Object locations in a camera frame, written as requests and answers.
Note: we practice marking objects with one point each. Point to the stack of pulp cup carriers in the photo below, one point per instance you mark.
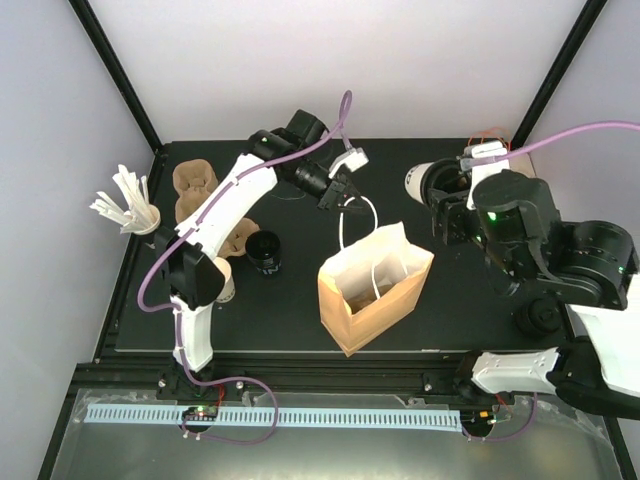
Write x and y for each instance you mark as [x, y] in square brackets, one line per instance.
[194, 181]

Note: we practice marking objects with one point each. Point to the brown paper takeout bag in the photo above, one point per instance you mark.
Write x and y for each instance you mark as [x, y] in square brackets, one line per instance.
[383, 257]

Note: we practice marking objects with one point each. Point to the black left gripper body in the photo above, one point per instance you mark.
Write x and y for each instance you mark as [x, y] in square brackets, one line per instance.
[337, 186]

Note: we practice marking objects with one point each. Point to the light blue cable duct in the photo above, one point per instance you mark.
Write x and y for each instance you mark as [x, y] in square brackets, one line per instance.
[287, 417]

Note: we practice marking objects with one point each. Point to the brown pulp cup carrier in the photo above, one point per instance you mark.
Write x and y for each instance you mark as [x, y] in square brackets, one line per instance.
[235, 243]
[366, 298]

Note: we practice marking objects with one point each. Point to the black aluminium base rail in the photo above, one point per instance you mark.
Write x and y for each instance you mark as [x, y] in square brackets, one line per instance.
[439, 378]

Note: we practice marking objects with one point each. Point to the black right frame post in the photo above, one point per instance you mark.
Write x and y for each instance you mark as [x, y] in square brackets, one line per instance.
[573, 42]

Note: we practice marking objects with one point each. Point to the black lid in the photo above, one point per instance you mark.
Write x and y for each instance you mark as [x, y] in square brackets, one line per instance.
[445, 175]
[539, 318]

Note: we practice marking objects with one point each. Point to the cup of white wrapped stirrers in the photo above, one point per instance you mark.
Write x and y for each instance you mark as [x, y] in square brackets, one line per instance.
[140, 217]

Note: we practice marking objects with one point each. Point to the printed paper bag orange handles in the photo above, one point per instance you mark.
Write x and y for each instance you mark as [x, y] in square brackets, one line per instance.
[521, 163]

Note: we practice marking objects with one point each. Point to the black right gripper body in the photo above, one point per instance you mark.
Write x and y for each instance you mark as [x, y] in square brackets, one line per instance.
[449, 214]

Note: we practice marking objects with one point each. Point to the stack of black cup lids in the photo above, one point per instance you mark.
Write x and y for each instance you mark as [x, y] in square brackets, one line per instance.
[263, 249]

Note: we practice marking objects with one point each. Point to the white paper coffee cup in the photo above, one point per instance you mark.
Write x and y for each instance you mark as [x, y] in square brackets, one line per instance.
[228, 291]
[414, 181]

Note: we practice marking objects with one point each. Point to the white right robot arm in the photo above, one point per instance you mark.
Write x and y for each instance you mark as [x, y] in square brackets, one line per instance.
[513, 219]

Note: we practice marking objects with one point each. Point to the black left frame post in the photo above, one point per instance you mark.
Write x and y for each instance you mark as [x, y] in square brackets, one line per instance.
[103, 47]

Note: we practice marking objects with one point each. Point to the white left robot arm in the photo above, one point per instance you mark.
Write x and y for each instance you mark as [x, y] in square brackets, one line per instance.
[186, 254]

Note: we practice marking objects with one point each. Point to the black frame post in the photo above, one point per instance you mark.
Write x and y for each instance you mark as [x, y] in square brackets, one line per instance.
[573, 42]
[103, 47]

